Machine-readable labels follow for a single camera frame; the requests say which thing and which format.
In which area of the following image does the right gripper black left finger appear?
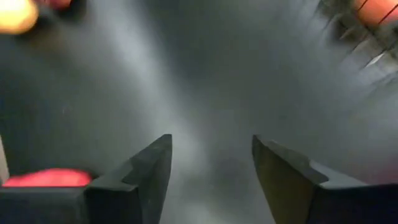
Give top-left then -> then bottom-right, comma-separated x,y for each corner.
0,133 -> 174,224

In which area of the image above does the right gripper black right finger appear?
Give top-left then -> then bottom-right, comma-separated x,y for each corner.
251,134 -> 398,224

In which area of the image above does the orange round fruit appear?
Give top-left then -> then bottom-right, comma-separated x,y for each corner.
353,0 -> 398,29

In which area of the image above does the dark red apple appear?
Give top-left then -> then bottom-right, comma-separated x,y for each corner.
37,0 -> 74,10

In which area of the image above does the long red pepper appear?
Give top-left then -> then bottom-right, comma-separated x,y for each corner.
2,167 -> 93,189

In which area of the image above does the orange yellow mango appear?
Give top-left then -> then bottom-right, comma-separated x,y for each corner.
0,0 -> 40,35

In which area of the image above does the metal wire basket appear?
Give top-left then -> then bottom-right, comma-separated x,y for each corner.
313,0 -> 398,91

